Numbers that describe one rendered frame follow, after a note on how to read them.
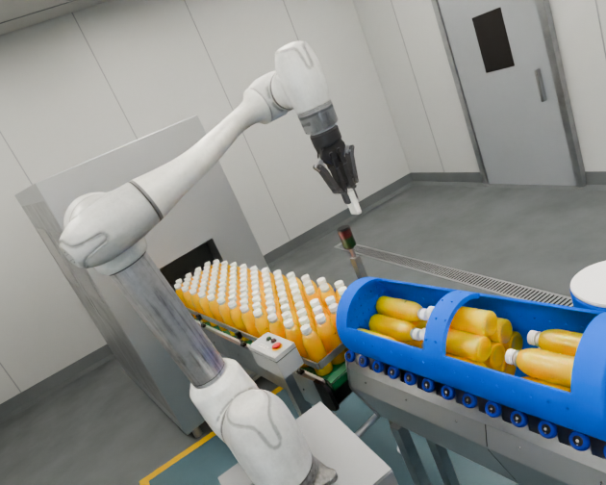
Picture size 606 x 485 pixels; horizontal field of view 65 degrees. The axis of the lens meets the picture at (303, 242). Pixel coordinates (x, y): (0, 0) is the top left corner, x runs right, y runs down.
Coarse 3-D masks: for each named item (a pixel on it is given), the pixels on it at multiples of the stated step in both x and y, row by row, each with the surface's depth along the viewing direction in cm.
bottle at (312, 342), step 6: (312, 330) 181; (306, 336) 180; (312, 336) 180; (318, 336) 182; (306, 342) 180; (312, 342) 180; (318, 342) 181; (306, 348) 181; (312, 348) 180; (318, 348) 181; (324, 348) 184; (312, 354) 181; (318, 354) 181; (324, 354) 183; (312, 360) 183; (318, 360) 182; (330, 366) 185; (318, 372) 184; (324, 372) 184
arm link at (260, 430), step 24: (240, 408) 109; (264, 408) 107; (288, 408) 114; (240, 432) 106; (264, 432) 106; (288, 432) 108; (240, 456) 107; (264, 456) 106; (288, 456) 108; (264, 480) 108; (288, 480) 109
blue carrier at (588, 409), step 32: (352, 288) 167; (384, 288) 179; (416, 288) 164; (352, 320) 171; (448, 320) 130; (512, 320) 140; (544, 320) 131; (576, 320) 123; (384, 352) 150; (416, 352) 137; (576, 352) 102; (448, 384) 135; (480, 384) 121; (512, 384) 113; (576, 384) 100; (544, 416) 111; (576, 416) 102
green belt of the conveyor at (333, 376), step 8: (216, 328) 265; (232, 336) 248; (248, 344) 234; (304, 368) 195; (312, 368) 193; (336, 368) 186; (344, 368) 185; (320, 376) 185; (328, 376) 183; (336, 376) 182; (344, 376) 184; (336, 384) 181
